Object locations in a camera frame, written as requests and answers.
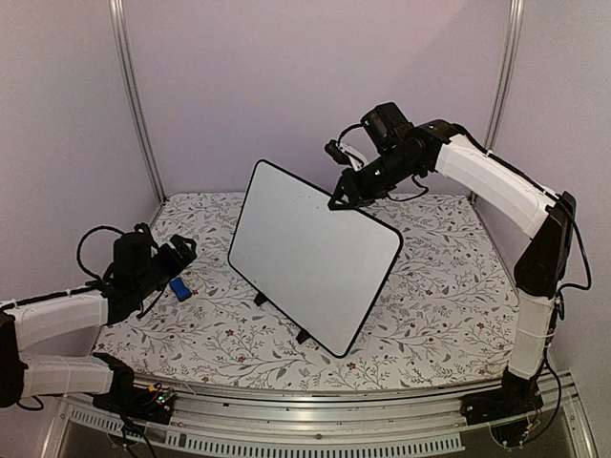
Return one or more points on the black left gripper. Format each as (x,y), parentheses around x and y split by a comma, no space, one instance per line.
(177,264)

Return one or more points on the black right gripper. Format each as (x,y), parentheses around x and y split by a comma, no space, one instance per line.
(347,186)

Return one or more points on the blue whiteboard eraser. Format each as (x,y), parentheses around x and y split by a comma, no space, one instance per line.
(180,289)

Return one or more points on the small black-framed whiteboard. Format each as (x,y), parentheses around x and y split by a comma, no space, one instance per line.
(323,269)

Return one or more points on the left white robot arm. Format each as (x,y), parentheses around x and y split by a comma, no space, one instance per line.
(47,341)

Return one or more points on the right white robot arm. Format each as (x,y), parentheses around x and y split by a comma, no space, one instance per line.
(542,215)

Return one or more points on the floral patterned table mat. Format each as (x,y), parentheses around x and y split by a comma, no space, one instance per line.
(446,315)

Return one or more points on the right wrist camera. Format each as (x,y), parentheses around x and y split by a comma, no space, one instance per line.
(337,153)

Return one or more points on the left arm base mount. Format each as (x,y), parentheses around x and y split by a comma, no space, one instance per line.
(153,404)

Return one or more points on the right aluminium corner post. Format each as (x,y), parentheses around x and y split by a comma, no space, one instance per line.
(508,60)

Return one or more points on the aluminium corner post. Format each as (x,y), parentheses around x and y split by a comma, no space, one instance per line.
(508,60)
(127,69)

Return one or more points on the left aluminium corner post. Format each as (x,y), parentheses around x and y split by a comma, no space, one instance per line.
(127,69)

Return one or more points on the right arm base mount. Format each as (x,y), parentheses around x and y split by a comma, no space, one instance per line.
(515,396)

